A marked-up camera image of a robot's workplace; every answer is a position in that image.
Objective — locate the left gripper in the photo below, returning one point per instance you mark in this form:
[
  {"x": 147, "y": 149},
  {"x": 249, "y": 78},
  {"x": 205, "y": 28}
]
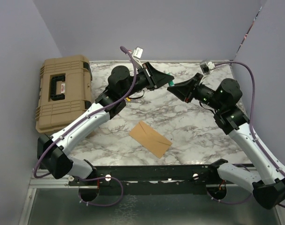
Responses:
[{"x": 155, "y": 78}]

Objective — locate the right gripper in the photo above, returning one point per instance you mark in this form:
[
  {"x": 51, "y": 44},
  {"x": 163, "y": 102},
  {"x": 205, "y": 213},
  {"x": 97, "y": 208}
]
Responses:
[{"x": 185, "y": 92}]

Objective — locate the green white glue stick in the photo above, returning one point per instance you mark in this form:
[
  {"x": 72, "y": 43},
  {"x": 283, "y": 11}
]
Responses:
[{"x": 171, "y": 83}]

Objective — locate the brown paper envelope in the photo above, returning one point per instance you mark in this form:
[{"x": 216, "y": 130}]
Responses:
[{"x": 150, "y": 139}]

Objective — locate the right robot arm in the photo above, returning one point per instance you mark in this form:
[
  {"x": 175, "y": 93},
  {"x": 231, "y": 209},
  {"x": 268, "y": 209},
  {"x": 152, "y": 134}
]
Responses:
[{"x": 268, "y": 185}]

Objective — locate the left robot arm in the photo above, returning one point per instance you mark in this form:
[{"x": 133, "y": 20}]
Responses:
[{"x": 53, "y": 152}]

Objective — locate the tan plastic tool case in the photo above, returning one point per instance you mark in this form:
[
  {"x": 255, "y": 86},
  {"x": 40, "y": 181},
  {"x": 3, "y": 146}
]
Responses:
[{"x": 65, "y": 92}]

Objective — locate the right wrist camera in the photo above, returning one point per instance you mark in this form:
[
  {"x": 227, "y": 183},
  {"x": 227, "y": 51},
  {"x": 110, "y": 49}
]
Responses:
[{"x": 206, "y": 66}]

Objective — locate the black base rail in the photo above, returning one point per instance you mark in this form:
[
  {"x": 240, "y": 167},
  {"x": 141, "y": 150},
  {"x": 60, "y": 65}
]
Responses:
[{"x": 152, "y": 180}]

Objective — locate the aluminium frame rail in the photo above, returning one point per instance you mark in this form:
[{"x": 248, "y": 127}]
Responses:
[{"x": 49, "y": 182}]

